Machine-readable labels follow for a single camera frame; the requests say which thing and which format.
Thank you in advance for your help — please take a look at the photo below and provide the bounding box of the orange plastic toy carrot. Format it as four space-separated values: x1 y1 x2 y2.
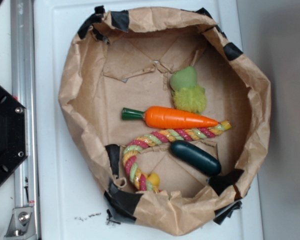
121 106 219 129

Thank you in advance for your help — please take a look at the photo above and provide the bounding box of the green plush animal toy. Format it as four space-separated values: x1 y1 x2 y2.
169 66 207 114

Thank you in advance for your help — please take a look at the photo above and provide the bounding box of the metal corner bracket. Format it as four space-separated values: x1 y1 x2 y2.
4 206 37 240

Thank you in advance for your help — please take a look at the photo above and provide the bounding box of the brown paper bag basket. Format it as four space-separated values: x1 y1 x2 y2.
58 7 271 236

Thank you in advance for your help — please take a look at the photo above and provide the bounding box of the multicoloured twisted rope toy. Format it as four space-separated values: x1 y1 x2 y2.
122 120 232 194

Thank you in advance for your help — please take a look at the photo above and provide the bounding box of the aluminium extrusion rail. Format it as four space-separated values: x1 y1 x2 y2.
10 0 41 240

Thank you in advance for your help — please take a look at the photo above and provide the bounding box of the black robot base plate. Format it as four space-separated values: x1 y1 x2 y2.
0 86 27 187

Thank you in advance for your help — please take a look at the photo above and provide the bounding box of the dark green toy cucumber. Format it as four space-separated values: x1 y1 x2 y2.
170 140 222 176

